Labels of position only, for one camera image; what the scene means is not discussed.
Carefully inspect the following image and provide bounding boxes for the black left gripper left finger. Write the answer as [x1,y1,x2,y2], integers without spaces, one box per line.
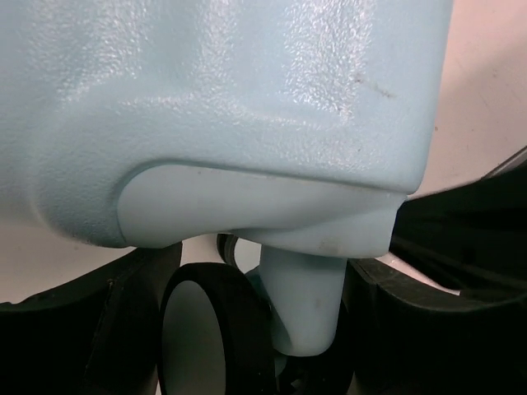
[1,244,182,394]

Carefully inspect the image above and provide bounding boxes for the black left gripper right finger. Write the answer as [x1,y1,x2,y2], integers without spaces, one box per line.
[344,259,526,394]

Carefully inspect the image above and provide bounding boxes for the light blue hard-shell suitcase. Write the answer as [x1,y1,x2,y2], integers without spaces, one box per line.
[1,0,453,394]

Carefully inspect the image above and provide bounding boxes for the black base rail with white cover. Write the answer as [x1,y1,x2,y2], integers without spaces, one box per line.
[389,149,526,290]

